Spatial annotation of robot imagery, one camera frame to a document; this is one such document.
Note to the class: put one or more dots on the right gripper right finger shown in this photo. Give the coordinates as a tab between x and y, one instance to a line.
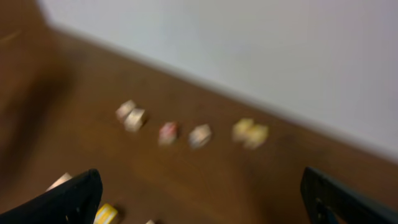
326	201

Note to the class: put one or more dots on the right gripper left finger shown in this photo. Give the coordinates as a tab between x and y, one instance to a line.
74	201

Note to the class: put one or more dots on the yellow block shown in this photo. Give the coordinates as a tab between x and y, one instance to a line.
107	214
241	128
256	136

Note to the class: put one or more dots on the white block front left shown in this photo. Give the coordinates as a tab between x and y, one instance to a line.
65	177

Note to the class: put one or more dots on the white block blue side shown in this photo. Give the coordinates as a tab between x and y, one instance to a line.
135	120

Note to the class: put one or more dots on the white block red number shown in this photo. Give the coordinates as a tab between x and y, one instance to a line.
124	110

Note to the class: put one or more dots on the red letter A block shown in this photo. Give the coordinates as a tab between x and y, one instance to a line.
168	133

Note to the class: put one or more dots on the blue sided picture block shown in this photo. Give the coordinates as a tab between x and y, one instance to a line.
200	136

